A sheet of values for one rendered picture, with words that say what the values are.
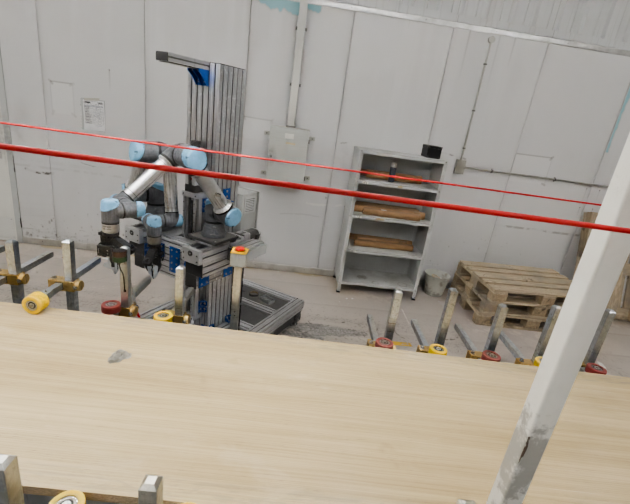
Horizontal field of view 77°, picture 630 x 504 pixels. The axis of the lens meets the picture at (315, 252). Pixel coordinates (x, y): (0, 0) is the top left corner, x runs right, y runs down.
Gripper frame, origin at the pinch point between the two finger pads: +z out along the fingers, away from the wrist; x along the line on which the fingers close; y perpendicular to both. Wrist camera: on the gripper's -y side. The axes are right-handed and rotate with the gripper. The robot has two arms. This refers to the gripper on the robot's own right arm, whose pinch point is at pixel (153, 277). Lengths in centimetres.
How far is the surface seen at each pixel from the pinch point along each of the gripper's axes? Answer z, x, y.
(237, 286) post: -22, -56, -44
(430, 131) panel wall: -97, -205, 239
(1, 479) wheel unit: -30, -32, -153
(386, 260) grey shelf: 55, -186, 235
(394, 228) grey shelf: 14, -187, 235
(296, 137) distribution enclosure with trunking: -74, -63, 207
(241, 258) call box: -37, -57, -46
